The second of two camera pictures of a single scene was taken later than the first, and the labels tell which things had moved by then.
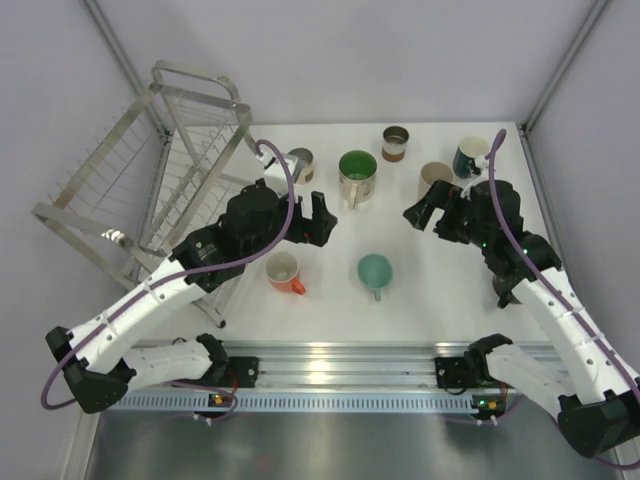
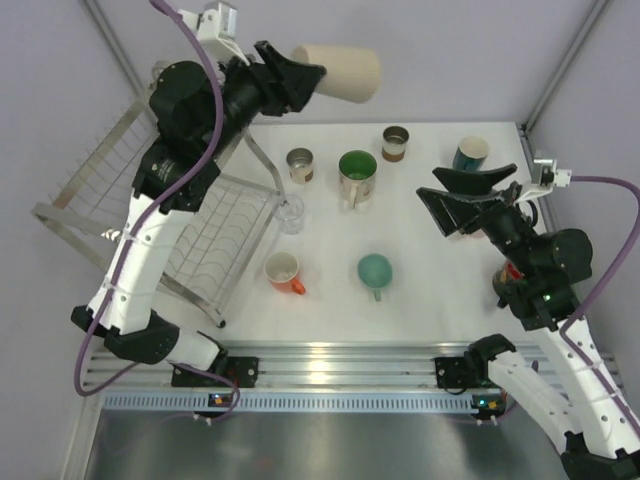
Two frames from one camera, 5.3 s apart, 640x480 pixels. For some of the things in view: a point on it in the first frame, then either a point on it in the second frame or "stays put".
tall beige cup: x=432 y=172 to x=353 y=73
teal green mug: x=375 y=271 stays put
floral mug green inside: x=357 y=176 stays put
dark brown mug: x=503 y=285 stays put
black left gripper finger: x=323 y=221 to x=271 y=57
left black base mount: x=226 y=370 stays put
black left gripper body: x=300 y=229 to x=245 y=92
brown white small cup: x=395 y=139 stays put
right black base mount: x=470 y=371 stays put
